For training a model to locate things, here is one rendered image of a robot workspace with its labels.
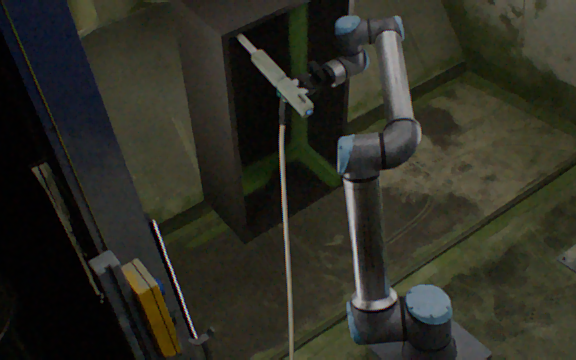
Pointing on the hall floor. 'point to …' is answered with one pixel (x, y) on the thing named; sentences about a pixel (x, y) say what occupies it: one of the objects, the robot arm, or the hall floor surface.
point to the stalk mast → (123, 306)
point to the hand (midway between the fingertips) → (284, 95)
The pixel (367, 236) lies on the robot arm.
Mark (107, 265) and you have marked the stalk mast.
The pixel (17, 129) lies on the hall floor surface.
